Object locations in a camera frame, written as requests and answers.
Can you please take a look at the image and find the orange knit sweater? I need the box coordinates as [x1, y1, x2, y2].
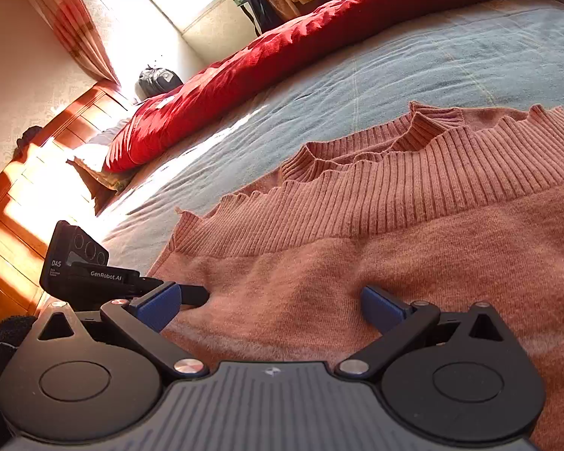
[149, 103, 564, 450]

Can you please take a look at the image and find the wooden headboard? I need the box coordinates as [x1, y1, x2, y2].
[0, 80, 131, 320]

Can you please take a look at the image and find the beige pillow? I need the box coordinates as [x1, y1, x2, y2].
[66, 119, 136, 216]

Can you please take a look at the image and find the red duvet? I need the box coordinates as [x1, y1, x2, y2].
[105, 0, 489, 173]

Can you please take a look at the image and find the black backpack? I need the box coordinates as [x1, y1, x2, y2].
[137, 66, 183, 99]

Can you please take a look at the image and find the pink curtain left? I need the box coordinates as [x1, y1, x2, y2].
[33, 0, 119, 83]

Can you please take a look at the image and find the blue plaid bed sheet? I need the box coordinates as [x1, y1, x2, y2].
[100, 0, 564, 272]

